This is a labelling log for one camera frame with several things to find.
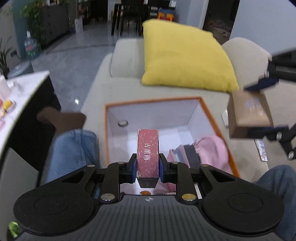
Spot beige sofa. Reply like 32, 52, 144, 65
81, 38, 295, 181

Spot white cup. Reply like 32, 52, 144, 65
0, 75, 11, 100

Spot dark cabinet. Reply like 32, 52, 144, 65
42, 4, 70, 45

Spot brown sock foot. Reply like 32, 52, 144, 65
37, 106, 86, 135

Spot dark dining table chairs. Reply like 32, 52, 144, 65
111, 0, 176, 38

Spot potted green plant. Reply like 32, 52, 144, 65
20, 0, 46, 45

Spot white marble coffee table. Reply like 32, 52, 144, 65
1, 70, 50, 156

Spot blue jeans leg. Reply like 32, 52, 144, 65
45, 129, 100, 183

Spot dark illustrated card box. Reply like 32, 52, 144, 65
137, 129, 159, 189

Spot orange white storage box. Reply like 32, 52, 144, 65
104, 96, 241, 195

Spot yellow pillow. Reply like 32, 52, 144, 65
142, 19, 239, 92

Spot gold small box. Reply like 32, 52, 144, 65
227, 91, 273, 138

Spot white long box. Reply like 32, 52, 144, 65
222, 109, 229, 128

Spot pink card wallet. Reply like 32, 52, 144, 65
167, 145, 195, 168

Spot water jug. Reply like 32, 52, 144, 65
24, 30, 39, 59

